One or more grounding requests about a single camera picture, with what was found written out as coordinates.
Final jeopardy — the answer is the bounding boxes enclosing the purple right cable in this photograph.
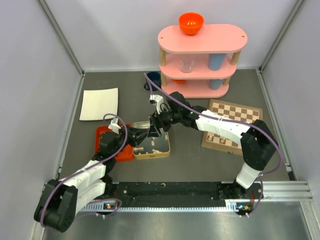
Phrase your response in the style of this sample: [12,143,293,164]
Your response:
[143,72,285,218]

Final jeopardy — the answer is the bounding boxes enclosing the light blue cup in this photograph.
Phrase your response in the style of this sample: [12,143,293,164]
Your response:
[208,53,226,71]
[209,79,224,90]

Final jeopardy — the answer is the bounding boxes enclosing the pink three-tier shelf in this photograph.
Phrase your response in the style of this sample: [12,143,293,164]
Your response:
[158,24,248,99]

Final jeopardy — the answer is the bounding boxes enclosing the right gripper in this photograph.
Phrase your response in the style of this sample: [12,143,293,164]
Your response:
[147,106,182,139]

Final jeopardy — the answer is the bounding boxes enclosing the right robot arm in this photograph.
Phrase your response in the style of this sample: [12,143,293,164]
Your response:
[148,92,280,198]

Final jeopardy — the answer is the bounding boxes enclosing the gold metal tin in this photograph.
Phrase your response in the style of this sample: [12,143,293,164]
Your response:
[132,132,171,160]

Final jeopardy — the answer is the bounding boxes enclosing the white piece in tin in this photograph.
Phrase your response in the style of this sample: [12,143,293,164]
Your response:
[133,147,144,152]

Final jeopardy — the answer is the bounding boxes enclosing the purple cable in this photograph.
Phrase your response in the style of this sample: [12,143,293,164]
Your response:
[39,113,129,228]
[143,72,285,218]

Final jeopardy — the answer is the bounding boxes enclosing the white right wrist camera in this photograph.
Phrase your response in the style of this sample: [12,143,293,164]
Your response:
[149,94,164,114]

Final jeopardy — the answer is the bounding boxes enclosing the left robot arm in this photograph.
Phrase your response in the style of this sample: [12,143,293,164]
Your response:
[33,125,149,233]

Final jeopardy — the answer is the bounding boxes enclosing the wooden chess board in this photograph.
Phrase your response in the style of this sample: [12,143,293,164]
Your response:
[201,99,263,155]

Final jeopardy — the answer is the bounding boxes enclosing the small orange bowl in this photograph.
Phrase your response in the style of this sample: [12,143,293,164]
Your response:
[172,79,186,84]

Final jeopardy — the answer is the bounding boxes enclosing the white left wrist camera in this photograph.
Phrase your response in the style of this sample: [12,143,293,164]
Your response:
[108,118,121,134]

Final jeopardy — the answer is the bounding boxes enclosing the light blue lower cup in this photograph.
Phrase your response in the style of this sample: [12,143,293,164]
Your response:
[209,79,224,90]

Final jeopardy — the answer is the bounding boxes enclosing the clear glass cup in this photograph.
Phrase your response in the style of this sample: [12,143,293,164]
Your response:
[180,54,196,74]

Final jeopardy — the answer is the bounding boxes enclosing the white square plate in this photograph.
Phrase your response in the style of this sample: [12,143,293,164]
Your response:
[79,88,119,121]

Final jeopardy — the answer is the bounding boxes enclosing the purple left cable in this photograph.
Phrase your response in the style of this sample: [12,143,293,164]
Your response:
[39,113,129,228]

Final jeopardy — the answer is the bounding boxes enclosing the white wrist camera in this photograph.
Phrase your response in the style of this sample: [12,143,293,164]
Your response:
[108,118,121,134]
[149,94,164,114]

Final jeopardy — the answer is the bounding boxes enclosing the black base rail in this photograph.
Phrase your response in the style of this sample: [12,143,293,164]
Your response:
[103,181,262,207]

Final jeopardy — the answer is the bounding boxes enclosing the grey cable duct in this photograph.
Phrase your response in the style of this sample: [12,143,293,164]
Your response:
[80,200,253,215]

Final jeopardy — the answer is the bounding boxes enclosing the dark blue mug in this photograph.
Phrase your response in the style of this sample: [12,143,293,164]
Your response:
[143,71,162,91]

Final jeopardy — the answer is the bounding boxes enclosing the orange metal tin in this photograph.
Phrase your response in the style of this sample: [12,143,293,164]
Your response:
[94,125,135,163]

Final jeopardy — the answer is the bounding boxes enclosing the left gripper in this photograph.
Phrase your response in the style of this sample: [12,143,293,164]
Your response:
[110,123,150,156]

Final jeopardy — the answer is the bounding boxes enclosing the orange plastic bowl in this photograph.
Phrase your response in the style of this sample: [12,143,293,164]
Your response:
[178,12,205,36]

